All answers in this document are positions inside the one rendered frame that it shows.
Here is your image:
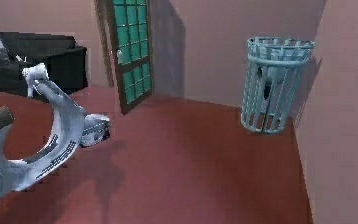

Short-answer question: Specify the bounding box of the brown door with green panes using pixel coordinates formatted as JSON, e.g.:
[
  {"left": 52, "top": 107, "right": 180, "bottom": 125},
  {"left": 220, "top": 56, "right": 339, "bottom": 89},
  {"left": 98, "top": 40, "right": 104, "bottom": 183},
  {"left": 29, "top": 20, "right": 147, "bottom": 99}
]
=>
[{"left": 105, "top": 0, "right": 155, "bottom": 116}]

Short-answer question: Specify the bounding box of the pale grey toy scooter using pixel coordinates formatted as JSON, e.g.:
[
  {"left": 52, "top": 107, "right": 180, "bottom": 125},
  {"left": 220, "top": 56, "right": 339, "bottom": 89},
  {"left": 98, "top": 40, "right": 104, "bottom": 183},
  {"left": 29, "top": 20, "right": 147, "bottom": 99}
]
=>
[{"left": 0, "top": 62, "right": 112, "bottom": 216}]

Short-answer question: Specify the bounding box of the black sofa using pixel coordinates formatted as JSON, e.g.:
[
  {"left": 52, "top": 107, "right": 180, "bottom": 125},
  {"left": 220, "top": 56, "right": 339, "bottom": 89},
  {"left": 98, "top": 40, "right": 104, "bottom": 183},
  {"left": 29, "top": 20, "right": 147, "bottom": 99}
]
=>
[{"left": 0, "top": 30, "right": 89, "bottom": 101}]

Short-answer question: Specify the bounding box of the light blue slatted trash can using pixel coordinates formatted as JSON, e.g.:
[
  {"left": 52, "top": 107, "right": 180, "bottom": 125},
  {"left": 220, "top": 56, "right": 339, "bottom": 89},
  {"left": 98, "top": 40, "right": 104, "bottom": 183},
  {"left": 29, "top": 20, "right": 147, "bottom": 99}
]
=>
[{"left": 240, "top": 36, "right": 316, "bottom": 135}]

